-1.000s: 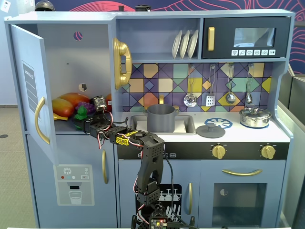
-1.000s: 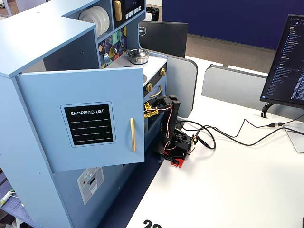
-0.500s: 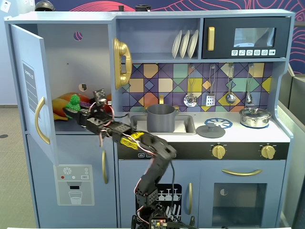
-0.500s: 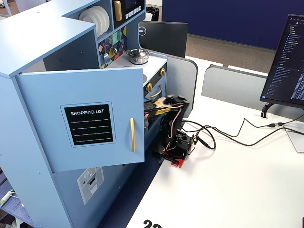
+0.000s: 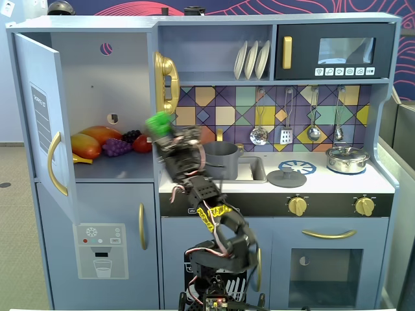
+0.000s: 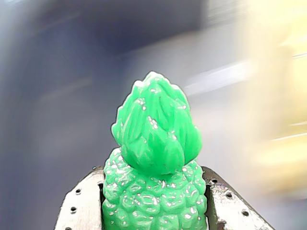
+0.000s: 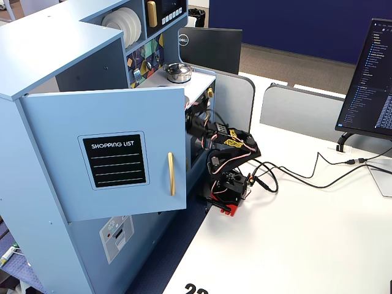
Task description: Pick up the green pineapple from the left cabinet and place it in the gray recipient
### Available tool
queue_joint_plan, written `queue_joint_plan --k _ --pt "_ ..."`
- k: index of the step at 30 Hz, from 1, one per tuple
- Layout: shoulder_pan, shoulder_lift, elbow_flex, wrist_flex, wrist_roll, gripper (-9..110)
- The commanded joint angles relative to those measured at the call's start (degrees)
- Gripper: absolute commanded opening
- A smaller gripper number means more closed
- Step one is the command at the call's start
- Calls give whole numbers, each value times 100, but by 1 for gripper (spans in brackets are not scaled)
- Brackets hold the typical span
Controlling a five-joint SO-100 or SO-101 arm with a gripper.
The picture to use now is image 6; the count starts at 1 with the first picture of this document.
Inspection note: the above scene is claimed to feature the gripper finger with holes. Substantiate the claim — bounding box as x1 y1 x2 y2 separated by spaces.
54 166 106 230
201 166 276 230

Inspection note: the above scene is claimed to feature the green toy pineapple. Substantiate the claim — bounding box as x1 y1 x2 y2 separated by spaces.
102 70 208 230

